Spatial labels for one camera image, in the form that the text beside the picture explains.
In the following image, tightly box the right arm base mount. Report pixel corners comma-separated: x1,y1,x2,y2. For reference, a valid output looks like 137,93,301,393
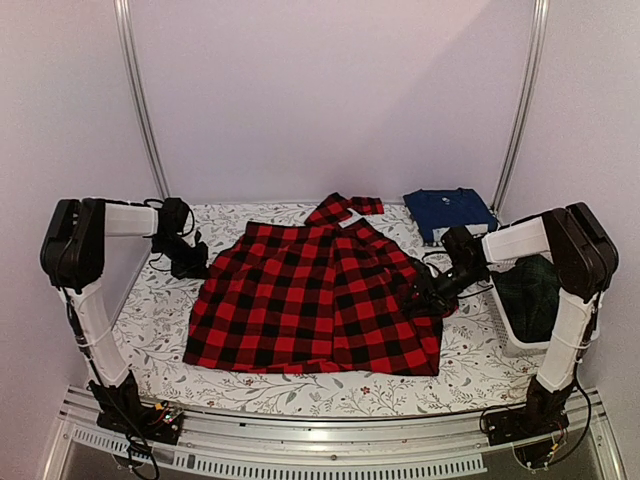
479,378,574,470

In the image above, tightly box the red black plaid shirt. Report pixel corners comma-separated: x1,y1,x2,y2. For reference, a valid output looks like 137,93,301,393
183,193,442,376

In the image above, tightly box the aluminium front rail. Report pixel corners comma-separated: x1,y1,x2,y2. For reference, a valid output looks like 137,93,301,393
43,387,627,479

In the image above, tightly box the floral patterned table cloth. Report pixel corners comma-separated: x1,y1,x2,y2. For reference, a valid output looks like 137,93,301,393
98,202,551,418

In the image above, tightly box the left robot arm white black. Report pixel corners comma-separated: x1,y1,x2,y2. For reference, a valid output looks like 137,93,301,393
40,197,208,389

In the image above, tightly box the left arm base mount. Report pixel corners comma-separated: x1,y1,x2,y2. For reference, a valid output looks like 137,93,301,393
89,372,183,445

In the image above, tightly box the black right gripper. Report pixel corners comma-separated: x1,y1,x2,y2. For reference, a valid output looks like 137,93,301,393
401,263,487,318

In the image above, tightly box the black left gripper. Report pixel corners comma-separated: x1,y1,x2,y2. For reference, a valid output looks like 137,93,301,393
152,234,210,280

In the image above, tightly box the left aluminium frame post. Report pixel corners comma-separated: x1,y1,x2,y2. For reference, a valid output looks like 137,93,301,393
113,0,170,198

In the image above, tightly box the aluminium frame post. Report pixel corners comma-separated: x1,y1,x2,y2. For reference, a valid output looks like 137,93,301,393
491,0,550,216
113,0,170,198

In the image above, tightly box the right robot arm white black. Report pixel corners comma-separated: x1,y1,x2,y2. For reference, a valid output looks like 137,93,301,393
405,202,619,436

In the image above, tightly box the right aluminium frame post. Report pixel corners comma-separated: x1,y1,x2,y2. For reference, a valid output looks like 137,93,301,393
491,0,550,216

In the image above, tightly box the folded navy blue shirt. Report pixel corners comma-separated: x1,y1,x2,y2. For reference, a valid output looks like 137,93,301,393
403,188,498,245

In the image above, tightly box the white plastic laundry basket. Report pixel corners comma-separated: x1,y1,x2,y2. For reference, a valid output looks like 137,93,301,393
487,260,551,357

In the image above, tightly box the dark green plaid garment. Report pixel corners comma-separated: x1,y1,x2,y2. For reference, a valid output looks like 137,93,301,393
492,255,560,343

